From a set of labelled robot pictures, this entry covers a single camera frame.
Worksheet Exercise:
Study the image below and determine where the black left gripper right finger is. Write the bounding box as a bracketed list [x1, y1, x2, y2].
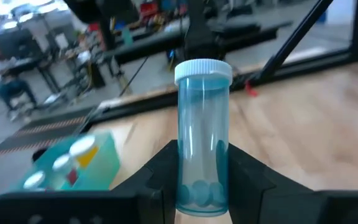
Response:
[227, 142, 316, 224]

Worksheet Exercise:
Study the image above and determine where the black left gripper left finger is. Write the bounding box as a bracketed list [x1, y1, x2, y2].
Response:
[112, 139, 180, 224]

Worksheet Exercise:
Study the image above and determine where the teal bottle with red pills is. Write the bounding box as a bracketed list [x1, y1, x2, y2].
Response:
[52, 154, 80, 187]

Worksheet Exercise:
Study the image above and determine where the translucent green plastic bin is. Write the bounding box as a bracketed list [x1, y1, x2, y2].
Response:
[11, 130, 121, 191]

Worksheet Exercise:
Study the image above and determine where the black mat with striped edges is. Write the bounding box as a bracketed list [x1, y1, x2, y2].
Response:
[0, 115, 90, 159]

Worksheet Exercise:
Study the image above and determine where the small teal box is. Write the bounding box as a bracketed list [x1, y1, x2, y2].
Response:
[122, 27, 135, 46]

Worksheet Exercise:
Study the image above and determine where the black stand pole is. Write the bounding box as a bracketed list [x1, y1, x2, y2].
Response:
[96, 12, 117, 52]

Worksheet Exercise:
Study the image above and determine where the person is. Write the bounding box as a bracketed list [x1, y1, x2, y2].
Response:
[0, 45, 39, 114]

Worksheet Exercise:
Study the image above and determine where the red cable clip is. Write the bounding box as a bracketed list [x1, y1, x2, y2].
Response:
[244, 80, 259, 98]

